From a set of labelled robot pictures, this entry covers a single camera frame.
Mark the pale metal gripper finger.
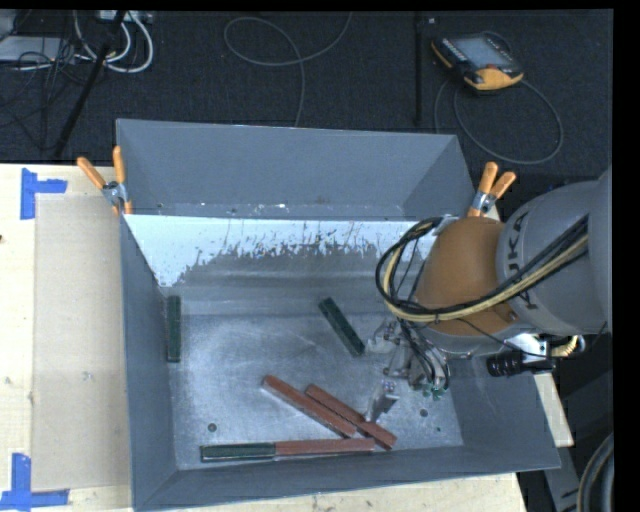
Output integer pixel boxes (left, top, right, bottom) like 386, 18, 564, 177
364, 379, 402, 424
367, 322, 402, 354

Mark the red-brown flat block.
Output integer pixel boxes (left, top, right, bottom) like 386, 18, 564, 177
304, 382, 399, 452
273, 437, 377, 458
260, 374, 359, 440

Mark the dark green flat block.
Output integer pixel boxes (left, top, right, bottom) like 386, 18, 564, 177
199, 441, 278, 464
165, 294, 183, 364
317, 296, 367, 358

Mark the grey metal bin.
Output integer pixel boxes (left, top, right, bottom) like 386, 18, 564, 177
115, 118, 563, 512

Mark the pale wood flat board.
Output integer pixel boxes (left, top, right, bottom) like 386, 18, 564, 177
30, 193, 133, 494

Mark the black cylinder on white bracket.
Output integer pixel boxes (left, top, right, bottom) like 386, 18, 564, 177
486, 331, 557, 379

